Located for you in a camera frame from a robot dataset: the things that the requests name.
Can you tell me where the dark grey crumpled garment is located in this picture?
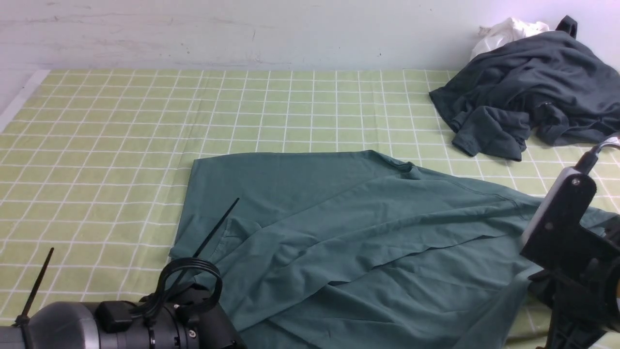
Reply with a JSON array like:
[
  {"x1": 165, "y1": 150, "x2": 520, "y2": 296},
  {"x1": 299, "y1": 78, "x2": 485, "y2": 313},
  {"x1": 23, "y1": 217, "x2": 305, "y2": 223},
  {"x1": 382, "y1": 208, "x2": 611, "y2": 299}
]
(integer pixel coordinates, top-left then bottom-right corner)
[{"x1": 429, "y1": 16, "x2": 620, "y2": 161}]

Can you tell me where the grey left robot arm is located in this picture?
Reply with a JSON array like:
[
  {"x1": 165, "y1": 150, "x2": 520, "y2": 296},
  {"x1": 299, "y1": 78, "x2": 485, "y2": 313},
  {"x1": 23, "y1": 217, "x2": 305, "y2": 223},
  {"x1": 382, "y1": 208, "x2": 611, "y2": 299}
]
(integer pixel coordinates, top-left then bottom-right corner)
[{"x1": 1, "y1": 283, "x2": 247, "y2": 349}]

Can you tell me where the green long-sleeved shirt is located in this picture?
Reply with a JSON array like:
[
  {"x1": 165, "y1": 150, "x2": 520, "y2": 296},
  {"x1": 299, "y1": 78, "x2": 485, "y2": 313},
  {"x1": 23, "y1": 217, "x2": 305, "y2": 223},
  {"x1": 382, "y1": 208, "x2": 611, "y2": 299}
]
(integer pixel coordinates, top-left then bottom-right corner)
[{"x1": 170, "y1": 150, "x2": 541, "y2": 349}]

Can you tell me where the green checkered tablecloth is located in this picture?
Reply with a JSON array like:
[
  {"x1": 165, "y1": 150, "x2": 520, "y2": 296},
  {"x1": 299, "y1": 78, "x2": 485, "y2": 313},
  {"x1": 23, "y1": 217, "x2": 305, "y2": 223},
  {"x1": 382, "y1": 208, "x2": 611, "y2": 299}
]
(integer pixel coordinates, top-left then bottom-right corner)
[{"x1": 1, "y1": 69, "x2": 588, "y2": 325}]

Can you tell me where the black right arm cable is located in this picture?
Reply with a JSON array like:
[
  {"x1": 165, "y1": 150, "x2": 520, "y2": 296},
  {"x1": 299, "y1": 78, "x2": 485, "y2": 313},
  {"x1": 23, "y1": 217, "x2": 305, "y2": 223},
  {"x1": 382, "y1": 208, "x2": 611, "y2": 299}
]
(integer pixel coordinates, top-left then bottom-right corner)
[{"x1": 576, "y1": 136, "x2": 620, "y2": 175}]

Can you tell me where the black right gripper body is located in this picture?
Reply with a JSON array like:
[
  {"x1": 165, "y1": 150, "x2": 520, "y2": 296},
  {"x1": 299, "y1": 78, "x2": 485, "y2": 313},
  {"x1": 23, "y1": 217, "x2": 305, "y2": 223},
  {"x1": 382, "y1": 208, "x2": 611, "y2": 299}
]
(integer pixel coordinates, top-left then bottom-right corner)
[{"x1": 528, "y1": 228, "x2": 620, "y2": 349}]

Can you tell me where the white crumpled cloth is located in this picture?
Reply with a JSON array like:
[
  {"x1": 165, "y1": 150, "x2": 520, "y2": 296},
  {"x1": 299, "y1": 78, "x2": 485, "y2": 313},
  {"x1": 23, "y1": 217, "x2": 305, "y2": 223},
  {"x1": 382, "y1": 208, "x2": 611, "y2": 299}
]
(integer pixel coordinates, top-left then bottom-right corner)
[{"x1": 470, "y1": 17, "x2": 551, "y2": 60}]

